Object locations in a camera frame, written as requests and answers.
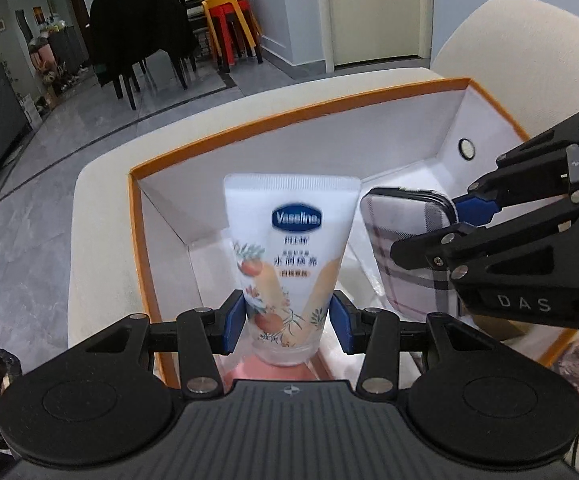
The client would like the red plastic stool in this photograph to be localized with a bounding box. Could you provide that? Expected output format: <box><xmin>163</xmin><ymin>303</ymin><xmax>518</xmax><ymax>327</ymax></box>
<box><xmin>208</xmin><ymin>2</ymin><xmax>258</xmax><ymax>68</ymax></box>

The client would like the plaid case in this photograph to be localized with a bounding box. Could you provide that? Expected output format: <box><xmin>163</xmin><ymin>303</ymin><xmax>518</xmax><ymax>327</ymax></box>
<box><xmin>359</xmin><ymin>187</ymin><xmax>463</xmax><ymax>321</ymax></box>

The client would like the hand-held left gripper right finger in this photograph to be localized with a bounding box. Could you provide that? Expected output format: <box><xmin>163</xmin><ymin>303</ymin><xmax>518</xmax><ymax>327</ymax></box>
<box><xmin>330</xmin><ymin>292</ymin><xmax>511</xmax><ymax>397</ymax></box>

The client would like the beige sofa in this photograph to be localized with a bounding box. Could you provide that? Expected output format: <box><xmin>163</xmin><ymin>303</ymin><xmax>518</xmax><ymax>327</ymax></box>
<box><xmin>67</xmin><ymin>0</ymin><xmax>579</xmax><ymax>361</ymax></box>

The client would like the white hand cream tube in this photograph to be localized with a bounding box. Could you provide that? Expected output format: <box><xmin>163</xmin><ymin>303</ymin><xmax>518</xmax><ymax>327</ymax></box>
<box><xmin>223</xmin><ymin>174</ymin><xmax>361</xmax><ymax>367</ymax></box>

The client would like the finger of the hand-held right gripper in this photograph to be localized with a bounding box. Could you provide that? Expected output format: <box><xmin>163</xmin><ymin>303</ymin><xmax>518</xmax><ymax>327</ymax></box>
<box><xmin>389</xmin><ymin>194</ymin><xmax>579</xmax><ymax>270</ymax></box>
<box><xmin>452</xmin><ymin>102</ymin><xmax>579</xmax><ymax>226</ymax></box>

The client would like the dark hallway cabinet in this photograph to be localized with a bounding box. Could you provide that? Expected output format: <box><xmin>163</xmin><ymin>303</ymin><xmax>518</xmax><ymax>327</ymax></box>
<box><xmin>50</xmin><ymin>25</ymin><xmax>90</xmax><ymax>76</ymax></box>

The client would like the white box on floor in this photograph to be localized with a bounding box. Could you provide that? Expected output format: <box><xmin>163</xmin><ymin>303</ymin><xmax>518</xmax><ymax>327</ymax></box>
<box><xmin>22</xmin><ymin>95</ymin><xmax>43</xmax><ymax>128</ymax></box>

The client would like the pink paper bag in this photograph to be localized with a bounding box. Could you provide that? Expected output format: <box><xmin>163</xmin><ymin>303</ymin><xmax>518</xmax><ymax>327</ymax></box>
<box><xmin>32</xmin><ymin>42</ymin><xmax>58</xmax><ymax>81</ymax></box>

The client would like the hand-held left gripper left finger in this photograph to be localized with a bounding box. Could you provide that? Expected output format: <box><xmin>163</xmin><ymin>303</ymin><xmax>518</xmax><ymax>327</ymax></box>
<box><xmin>72</xmin><ymin>290</ymin><xmax>246</xmax><ymax>402</ymax></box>

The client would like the orange cardboard box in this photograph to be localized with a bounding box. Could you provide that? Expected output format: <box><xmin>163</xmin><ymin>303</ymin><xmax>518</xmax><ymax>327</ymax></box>
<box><xmin>128</xmin><ymin>77</ymin><xmax>577</xmax><ymax>396</ymax></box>

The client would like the white door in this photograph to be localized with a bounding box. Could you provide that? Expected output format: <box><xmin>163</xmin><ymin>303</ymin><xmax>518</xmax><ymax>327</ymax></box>
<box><xmin>324</xmin><ymin>0</ymin><xmax>433</xmax><ymax>68</ymax></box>

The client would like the black chair with jacket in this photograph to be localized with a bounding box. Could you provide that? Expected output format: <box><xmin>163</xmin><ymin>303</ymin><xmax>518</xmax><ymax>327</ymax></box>
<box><xmin>90</xmin><ymin>0</ymin><xmax>198</xmax><ymax>111</ymax></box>

